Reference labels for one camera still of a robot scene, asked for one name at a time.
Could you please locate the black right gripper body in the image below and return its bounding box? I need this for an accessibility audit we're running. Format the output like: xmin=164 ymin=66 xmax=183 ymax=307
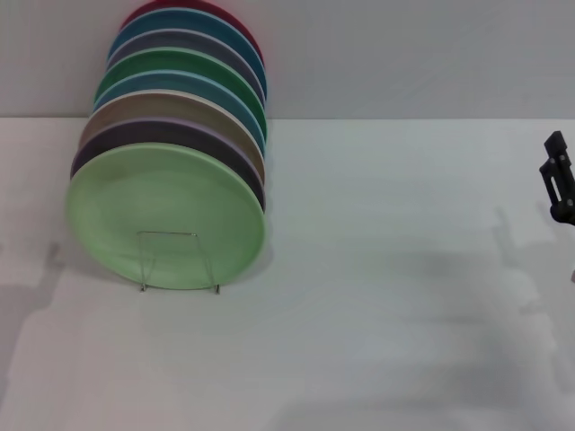
xmin=551 ymin=197 xmax=575 ymax=225

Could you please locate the light green plate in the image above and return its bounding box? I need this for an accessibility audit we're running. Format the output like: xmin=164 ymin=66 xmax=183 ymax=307
xmin=65 ymin=142 xmax=267 ymax=291

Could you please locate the red plate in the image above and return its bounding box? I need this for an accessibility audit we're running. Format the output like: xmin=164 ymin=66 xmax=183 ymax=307
xmin=121 ymin=0 xmax=265 ymax=68

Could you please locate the light blue plate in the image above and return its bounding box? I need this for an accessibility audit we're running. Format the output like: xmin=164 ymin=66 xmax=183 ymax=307
xmin=93 ymin=69 xmax=267 ymax=156

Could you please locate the lilac plate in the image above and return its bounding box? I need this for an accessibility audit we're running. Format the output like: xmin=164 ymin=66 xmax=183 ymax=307
xmin=70 ymin=117 xmax=266 ymax=212

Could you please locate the beige plate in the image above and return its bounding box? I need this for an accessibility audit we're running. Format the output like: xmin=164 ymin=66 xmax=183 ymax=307
xmin=78 ymin=89 xmax=266 ymax=185

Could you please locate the dark green plate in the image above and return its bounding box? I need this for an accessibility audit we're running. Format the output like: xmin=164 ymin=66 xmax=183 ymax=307
xmin=93 ymin=47 xmax=269 ymax=145

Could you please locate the grey plate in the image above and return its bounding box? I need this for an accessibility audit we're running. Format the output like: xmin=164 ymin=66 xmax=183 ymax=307
xmin=106 ymin=29 xmax=266 ymax=107

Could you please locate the dark teal plate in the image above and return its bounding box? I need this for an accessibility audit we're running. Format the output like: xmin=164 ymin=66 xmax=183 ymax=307
xmin=106 ymin=7 xmax=269 ymax=102

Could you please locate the wire plate rack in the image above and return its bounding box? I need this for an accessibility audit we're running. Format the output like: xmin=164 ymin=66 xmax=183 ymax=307
xmin=137 ymin=230 xmax=222 ymax=295

